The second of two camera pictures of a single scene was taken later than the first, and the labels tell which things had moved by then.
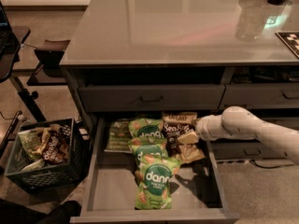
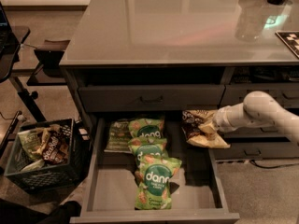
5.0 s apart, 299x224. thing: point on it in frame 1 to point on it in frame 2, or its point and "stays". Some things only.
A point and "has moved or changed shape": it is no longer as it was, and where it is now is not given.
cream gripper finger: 188,138 to 208,128
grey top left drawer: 150,97 stays
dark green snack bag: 119,139 stays
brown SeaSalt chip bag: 174,124 has moved or changed shape
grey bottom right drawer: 242,150 stays
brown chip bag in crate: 56,147 stays
